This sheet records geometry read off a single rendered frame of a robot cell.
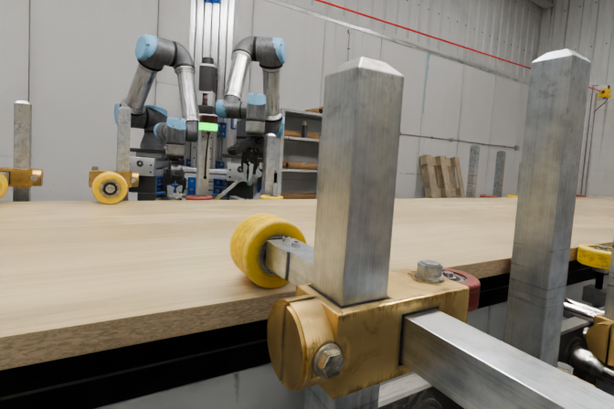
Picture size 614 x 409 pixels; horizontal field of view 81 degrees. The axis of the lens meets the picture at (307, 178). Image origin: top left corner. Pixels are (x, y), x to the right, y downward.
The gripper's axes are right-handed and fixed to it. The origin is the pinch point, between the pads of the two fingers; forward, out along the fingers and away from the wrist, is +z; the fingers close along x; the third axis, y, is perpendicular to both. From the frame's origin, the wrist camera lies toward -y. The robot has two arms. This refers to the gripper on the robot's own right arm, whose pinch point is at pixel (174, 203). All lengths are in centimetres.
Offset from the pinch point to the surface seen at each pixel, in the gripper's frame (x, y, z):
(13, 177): 48, -31, -13
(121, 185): 22, -52, -14
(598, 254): -56, -125, -10
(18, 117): 47, -30, -29
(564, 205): -9, -139, -23
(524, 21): -704, 279, -312
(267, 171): -27.8, -30.0, -17.1
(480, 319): -32, -118, 2
